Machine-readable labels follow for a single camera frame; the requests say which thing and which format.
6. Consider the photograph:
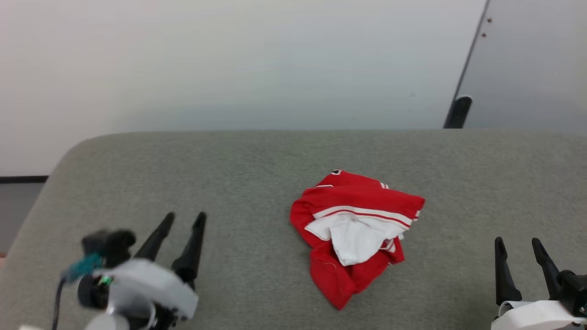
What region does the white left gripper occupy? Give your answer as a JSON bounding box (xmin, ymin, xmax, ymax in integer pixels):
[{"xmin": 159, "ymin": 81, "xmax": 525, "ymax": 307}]
[{"xmin": 93, "ymin": 212, "xmax": 207, "ymax": 330}]

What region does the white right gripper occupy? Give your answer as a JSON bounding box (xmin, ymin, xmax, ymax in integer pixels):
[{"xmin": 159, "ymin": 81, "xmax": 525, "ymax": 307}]
[{"xmin": 491, "ymin": 236, "xmax": 587, "ymax": 330}]

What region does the red and white jersey garment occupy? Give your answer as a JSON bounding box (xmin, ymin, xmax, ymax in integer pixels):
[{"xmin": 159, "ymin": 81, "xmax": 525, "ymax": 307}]
[{"xmin": 289, "ymin": 169, "xmax": 426, "ymax": 311}]

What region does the dark wall baseboard strip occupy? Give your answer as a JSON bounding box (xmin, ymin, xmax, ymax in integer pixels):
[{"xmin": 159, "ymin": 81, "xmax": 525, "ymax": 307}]
[{"xmin": 0, "ymin": 176, "xmax": 49, "ymax": 184}]

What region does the black metal partition frame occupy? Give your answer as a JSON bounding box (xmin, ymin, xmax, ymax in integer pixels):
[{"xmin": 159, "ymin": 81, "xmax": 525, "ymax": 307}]
[{"xmin": 443, "ymin": 0, "xmax": 490, "ymax": 129}]

